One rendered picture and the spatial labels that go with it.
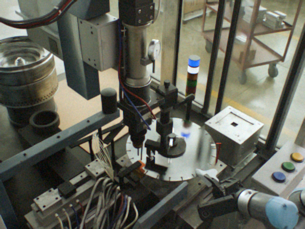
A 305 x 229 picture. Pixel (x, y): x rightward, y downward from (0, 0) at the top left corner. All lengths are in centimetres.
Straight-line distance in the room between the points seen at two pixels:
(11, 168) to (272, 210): 75
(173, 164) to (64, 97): 88
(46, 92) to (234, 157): 87
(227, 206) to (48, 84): 94
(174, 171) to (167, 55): 75
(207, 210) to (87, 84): 51
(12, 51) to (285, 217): 133
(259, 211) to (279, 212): 6
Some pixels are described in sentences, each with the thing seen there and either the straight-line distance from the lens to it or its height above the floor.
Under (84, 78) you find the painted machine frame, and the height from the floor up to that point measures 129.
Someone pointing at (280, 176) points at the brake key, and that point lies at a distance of 125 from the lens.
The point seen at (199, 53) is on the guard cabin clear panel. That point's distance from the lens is 156.
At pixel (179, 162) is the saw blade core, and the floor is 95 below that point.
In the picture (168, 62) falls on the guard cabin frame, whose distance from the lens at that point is 169.
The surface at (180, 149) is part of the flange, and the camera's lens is 117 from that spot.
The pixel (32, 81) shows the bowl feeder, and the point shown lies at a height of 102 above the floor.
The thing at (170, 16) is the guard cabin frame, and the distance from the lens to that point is 159.
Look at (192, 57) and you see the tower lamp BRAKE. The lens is 131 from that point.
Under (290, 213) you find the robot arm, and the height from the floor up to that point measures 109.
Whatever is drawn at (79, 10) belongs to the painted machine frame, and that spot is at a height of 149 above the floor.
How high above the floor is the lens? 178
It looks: 38 degrees down
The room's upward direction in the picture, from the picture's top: 1 degrees clockwise
